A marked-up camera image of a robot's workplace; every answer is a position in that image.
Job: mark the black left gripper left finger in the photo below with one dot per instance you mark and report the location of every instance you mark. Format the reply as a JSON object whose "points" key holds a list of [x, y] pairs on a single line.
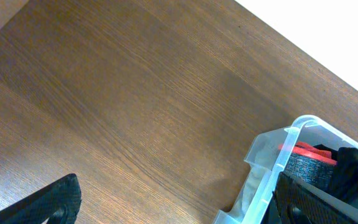
{"points": [[58, 202]]}

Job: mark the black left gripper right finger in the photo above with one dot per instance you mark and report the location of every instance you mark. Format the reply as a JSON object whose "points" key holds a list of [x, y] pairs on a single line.
{"points": [[300, 202]]}

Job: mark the clear plastic storage bin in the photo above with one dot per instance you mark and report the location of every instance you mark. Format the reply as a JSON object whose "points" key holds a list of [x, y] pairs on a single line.
{"points": [[268, 156]]}

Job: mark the black garment with red band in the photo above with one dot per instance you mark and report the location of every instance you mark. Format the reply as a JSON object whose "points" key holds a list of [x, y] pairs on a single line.
{"points": [[332, 171]]}

